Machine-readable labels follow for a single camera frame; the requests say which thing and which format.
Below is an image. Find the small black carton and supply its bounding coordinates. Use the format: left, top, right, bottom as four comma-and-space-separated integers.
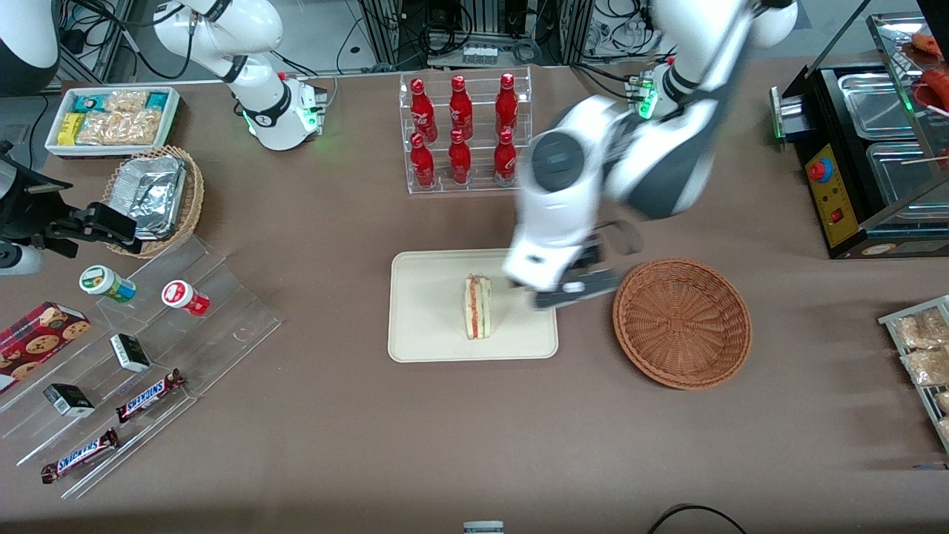
42, 383, 96, 418
109, 333, 152, 374

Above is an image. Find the clear bag of puffed snacks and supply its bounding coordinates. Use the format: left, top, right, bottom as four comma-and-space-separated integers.
77, 109, 161, 146
103, 90, 150, 114

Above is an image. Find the clear acrylic stepped display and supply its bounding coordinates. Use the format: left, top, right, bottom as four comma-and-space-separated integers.
0, 233, 283, 499

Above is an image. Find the red cola bottle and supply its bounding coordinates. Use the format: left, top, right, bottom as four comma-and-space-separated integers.
495, 72, 520, 139
409, 78, 439, 143
493, 129, 518, 185
449, 74, 475, 140
409, 133, 437, 189
447, 130, 472, 185

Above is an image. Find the tan wicker basket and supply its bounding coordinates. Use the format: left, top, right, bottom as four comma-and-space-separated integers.
102, 145, 205, 260

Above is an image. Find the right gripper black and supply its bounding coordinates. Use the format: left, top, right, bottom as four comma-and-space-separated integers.
0, 141, 144, 257

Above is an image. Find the cream rectangular plastic tray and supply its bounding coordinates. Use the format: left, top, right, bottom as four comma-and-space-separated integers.
388, 248, 559, 364

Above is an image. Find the white plastic snack bin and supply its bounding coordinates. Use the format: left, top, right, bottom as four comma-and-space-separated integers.
44, 85, 183, 160

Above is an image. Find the stack of foil trays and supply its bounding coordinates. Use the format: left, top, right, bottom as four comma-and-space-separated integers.
113, 154, 188, 243

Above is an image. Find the triangle sandwich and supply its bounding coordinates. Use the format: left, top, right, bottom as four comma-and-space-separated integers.
464, 274, 493, 341

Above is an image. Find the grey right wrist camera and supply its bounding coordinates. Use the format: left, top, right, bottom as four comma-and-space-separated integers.
0, 243, 44, 277

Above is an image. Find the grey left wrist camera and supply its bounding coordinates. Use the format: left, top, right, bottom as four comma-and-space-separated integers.
532, 270, 621, 310

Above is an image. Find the Snickers chocolate bar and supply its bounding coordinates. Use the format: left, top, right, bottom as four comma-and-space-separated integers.
40, 427, 122, 485
114, 368, 187, 424

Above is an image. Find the brown round wicker basket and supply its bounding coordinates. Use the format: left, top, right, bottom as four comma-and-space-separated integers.
612, 257, 753, 392

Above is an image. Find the red lid white cup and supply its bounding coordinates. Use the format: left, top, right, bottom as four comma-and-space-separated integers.
161, 280, 211, 317

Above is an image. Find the clear acrylic bottle rack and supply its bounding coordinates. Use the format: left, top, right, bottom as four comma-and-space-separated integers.
398, 66, 534, 196

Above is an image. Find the black glass food warmer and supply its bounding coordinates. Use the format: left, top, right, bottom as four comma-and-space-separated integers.
770, 10, 949, 260

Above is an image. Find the steel warmer pan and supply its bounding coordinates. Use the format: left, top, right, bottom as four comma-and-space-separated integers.
837, 72, 922, 141
865, 140, 949, 206

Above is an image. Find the yellow snack packet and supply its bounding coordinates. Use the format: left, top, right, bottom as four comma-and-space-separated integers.
57, 112, 87, 147

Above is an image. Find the grey wire shelf rack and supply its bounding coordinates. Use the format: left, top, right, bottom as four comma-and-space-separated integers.
878, 294, 949, 454

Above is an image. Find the red cookie box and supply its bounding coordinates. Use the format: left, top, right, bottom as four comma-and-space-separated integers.
0, 300, 92, 395

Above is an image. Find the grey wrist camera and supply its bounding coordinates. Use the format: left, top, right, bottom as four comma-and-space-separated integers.
0, 243, 44, 277
532, 270, 621, 310

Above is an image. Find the green lid white cup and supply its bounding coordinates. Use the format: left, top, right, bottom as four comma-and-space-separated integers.
79, 264, 137, 304

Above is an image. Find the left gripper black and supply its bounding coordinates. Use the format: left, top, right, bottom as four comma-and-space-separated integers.
565, 234, 607, 284

